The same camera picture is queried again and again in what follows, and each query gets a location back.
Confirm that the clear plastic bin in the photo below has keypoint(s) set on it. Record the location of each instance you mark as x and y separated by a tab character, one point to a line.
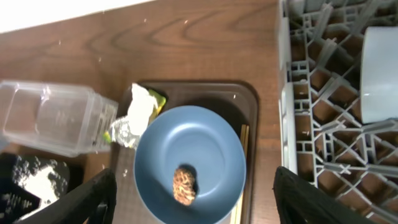
67	120

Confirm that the light blue rice bowl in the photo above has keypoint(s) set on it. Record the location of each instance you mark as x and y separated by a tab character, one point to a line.
378	83

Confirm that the dark blue plate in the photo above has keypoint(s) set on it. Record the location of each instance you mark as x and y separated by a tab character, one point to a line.
201	141

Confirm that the foil wrapper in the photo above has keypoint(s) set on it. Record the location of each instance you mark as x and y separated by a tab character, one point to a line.
145	105

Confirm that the spilled white rice pile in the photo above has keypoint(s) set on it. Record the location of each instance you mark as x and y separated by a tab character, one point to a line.
40	183

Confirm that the black tray bin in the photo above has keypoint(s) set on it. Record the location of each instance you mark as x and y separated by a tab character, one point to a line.
31	186

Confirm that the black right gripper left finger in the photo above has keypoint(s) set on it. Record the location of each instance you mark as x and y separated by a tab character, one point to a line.
91	202

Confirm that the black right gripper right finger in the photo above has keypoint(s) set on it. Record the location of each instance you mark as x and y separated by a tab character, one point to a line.
298	201

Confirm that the wooden chopstick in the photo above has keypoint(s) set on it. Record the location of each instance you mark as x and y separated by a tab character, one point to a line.
244	141
241	176

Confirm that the grey dishwasher rack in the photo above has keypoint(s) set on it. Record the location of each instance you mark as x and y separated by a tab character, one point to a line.
324	139

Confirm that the brown food piece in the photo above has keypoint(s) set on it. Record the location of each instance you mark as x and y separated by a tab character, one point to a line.
183	186

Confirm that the brown serving tray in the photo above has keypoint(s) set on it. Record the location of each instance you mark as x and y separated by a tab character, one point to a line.
236	102

